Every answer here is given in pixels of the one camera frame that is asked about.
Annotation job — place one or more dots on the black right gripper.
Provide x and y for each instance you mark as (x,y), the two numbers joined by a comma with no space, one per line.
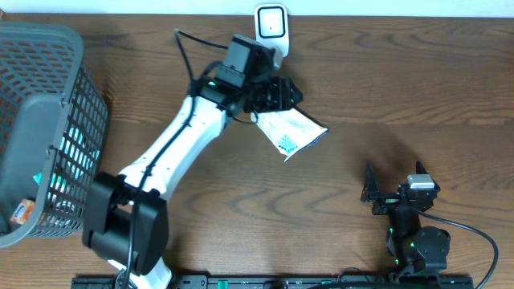
(371,193)

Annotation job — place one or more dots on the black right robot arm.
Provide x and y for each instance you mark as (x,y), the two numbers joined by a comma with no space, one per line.
(418,249)

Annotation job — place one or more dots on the orange tissue pack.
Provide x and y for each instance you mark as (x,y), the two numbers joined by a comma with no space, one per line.
(23,211)

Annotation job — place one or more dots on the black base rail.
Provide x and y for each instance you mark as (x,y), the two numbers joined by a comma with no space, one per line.
(351,280)

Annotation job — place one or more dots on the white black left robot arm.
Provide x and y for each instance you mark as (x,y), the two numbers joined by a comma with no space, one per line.
(125,218)

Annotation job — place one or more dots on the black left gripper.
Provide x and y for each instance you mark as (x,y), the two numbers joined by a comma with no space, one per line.
(283,91)

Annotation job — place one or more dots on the grey plastic basket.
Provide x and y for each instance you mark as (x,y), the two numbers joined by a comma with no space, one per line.
(44,86)

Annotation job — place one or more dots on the white barcode scanner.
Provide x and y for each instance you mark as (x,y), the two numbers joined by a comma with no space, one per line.
(271,30)

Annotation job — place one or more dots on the white snack bag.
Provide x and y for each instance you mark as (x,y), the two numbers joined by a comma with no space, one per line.
(289,131)

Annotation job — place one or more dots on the teal kleenex tissue pack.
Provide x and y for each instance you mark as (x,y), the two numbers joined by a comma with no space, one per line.
(77,158)

